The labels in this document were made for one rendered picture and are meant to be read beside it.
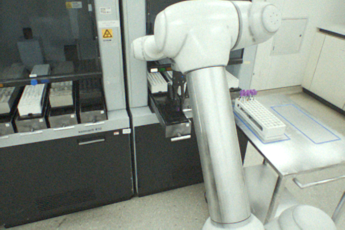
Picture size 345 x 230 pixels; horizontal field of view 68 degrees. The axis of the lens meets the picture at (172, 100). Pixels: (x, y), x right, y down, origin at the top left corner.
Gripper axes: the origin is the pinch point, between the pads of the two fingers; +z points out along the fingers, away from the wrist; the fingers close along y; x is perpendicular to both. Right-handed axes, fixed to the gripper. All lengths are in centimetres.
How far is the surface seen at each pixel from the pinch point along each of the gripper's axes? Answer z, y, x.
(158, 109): 3.7, 10.3, -4.1
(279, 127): -4, -34, 39
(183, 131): 8.3, 2.1, 13.4
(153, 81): -2.2, 6.9, -27.9
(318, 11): -20, -219, -131
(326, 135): 3, -58, 44
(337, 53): 19, -225, -94
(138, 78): -8.4, 17.3, -20.3
